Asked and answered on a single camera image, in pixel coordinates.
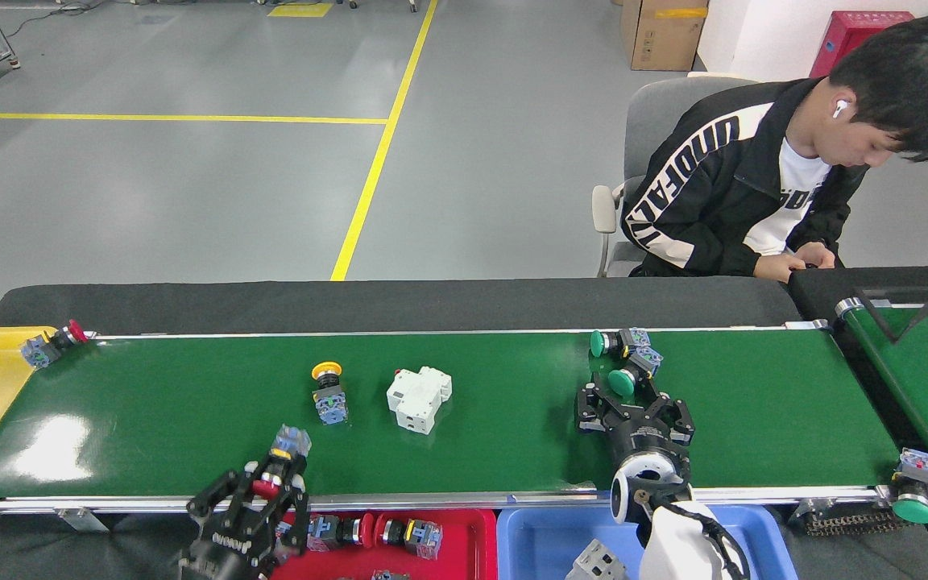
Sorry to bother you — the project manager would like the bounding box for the red plastic tray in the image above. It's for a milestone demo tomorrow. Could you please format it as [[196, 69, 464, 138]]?
[[267, 507, 499, 580]]

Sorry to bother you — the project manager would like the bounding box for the yellow push button switch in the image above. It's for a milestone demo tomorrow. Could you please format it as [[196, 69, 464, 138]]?
[[310, 361, 350, 426]]

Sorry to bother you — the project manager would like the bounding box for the red fire extinguisher box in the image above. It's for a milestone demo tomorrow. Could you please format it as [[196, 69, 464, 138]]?
[[809, 10, 914, 80]]

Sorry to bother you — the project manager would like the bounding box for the cardboard box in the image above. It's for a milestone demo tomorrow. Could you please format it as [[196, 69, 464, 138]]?
[[619, 0, 709, 72]]

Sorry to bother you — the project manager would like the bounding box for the person's left hand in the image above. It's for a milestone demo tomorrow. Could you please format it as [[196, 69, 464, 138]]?
[[794, 240, 837, 269]]

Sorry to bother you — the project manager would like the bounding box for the blue plastic tray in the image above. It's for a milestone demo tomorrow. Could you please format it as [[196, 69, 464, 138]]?
[[496, 506, 799, 580]]

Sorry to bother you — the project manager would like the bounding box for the black table cloth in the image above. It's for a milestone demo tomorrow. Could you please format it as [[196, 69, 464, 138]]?
[[788, 264, 928, 311], [0, 276, 803, 335]]

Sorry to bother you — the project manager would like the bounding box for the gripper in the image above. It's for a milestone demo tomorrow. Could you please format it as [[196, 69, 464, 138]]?
[[178, 455, 312, 580], [577, 371, 696, 468]]

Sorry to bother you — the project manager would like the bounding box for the green push button switch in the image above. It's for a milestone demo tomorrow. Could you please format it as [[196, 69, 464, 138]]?
[[607, 346, 665, 399], [589, 327, 653, 359], [889, 448, 928, 526]]

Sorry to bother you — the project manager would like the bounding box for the grey chair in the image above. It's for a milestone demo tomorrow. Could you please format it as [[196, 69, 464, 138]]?
[[591, 72, 759, 279]]

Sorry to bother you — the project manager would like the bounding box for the person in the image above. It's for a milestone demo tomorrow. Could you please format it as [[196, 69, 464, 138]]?
[[621, 14, 928, 279]]

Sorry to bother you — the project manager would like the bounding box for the person's right hand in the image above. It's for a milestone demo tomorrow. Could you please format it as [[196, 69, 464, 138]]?
[[754, 251, 807, 283]]

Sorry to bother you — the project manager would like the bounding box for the black cable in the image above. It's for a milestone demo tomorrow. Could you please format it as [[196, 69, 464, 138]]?
[[855, 274, 928, 343]]

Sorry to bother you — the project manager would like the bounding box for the short green conveyor belt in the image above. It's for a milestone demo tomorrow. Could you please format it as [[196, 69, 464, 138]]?
[[835, 296, 928, 491]]

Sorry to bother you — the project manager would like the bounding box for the conveyor drive chain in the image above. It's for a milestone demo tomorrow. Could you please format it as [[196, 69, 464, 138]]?
[[790, 503, 900, 537]]

